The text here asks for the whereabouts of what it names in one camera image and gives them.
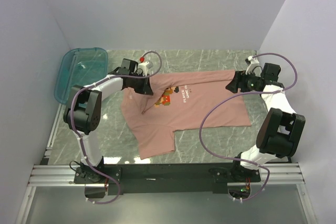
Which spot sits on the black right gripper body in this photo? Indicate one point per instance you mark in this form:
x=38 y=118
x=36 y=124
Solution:
x=249 y=83

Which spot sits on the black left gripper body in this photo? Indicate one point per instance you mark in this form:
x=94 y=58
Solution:
x=135 y=84

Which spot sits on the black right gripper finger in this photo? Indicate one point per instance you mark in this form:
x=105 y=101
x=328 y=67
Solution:
x=239 y=75
x=233 y=86

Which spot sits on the pink t shirt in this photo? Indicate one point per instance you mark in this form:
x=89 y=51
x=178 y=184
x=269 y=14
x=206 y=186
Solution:
x=180 y=101

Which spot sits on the teal transparent plastic bin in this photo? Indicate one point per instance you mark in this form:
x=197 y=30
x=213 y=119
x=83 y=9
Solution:
x=81 y=66

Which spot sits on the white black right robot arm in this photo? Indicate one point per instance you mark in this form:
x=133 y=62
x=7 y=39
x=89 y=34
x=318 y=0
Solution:
x=282 y=128

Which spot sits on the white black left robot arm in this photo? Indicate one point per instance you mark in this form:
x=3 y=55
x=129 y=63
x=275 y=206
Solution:
x=83 y=111

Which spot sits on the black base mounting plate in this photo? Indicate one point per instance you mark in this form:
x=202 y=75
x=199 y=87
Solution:
x=167 y=178

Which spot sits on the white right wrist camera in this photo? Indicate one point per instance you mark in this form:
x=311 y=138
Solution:
x=252 y=64

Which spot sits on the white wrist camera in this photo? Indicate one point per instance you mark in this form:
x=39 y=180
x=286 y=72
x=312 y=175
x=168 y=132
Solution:
x=252 y=64
x=145 y=67

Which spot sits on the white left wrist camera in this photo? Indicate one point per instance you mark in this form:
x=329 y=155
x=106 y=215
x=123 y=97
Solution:
x=145 y=67

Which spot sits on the aluminium front frame rail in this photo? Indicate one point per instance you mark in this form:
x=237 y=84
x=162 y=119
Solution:
x=62 y=175

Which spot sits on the aluminium left side rail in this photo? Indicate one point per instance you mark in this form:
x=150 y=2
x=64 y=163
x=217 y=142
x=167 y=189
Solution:
x=50 y=143

